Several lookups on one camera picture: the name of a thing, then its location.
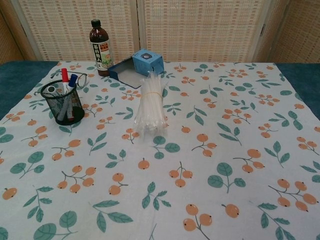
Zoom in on blue-capped white marker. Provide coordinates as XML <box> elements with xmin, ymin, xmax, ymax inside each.
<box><xmin>59</xmin><ymin>73</ymin><xmax>78</xmax><ymax>121</ymax></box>

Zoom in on green-labelled black-capped marker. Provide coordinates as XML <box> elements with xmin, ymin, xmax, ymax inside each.
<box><xmin>46</xmin><ymin>85</ymin><xmax>73</xmax><ymax>120</ymax></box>

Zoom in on black mesh pen holder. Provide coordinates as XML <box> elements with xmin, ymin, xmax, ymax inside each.
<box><xmin>40</xmin><ymin>79</ymin><xmax>85</xmax><ymax>126</ymax></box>

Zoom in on red-capped white marker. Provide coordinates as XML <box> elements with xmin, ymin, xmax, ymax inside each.
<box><xmin>61</xmin><ymin>67</ymin><xmax>76</xmax><ymax>121</ymax></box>

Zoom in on bundle of clear straws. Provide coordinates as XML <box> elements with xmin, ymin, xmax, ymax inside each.
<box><xmin>133</xmin><ymin>70</ymin><xmax>169</xmax><ymax>145</ymax></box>

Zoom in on floral white tablecloth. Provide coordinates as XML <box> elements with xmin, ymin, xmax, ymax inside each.
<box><xmin>0</xmin><ymin>60</ymin><xmax>320</xmax><ymax>240</ymax></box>

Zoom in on open blue cardboard box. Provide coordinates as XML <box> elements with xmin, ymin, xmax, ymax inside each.
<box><xmin>107</xmin><ymin>48</ymin><xmax>164</xmax><ymax>90</ymax></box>

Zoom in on thin-framed eyeglasses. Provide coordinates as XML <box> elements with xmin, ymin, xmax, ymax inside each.
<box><xmin>34</xmin><ymin>71</ymin><xmax>90</xmax><ymax>96</ymax></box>

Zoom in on dark tea bottle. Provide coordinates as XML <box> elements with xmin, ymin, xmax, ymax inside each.
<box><xmin>89</xmin><ymin>19</ymin><xmax>114</xmax><ymax>77</ymax></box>

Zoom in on woven bamboo folding screen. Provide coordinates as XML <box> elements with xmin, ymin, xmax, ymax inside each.
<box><xmin>0</xmin><ymin>0</ymin><xmax>320</xmax><ymax>63</ymax></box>

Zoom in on teal blue table cover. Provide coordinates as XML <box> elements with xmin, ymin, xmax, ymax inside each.
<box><xmin>0</xmin><ymin>60</ymin><xmax>320</xmax><ymax>121</ymax></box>

